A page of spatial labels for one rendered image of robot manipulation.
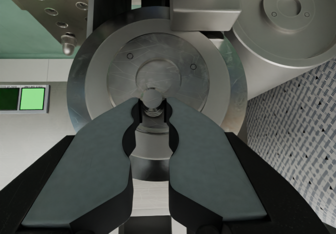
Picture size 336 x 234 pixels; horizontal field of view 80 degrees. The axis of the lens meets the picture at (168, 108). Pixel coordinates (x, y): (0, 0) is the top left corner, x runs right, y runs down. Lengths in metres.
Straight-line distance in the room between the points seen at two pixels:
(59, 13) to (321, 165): 0.50
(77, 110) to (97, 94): 0.02
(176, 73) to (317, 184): 0.21
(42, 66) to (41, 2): 2.98
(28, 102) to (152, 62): 0.46
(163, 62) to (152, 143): 0.06
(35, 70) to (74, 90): 3.31
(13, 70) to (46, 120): 3.11
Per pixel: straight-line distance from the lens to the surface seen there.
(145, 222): 0.60
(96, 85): 0.17
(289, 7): 0.24
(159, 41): 0.16
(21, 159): 0.58
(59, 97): 0.56
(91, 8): 0.22
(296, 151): 0.31
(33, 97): 0.58
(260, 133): 0.39
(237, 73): 0.18
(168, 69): 0.15
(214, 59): 0.17
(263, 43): 0.21
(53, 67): 3.38
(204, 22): 0.17
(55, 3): 0.48
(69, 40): 0.58
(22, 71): 3.57
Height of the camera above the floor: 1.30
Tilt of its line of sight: 10 degrees down
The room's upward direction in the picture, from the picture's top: 179 degrees clockwise
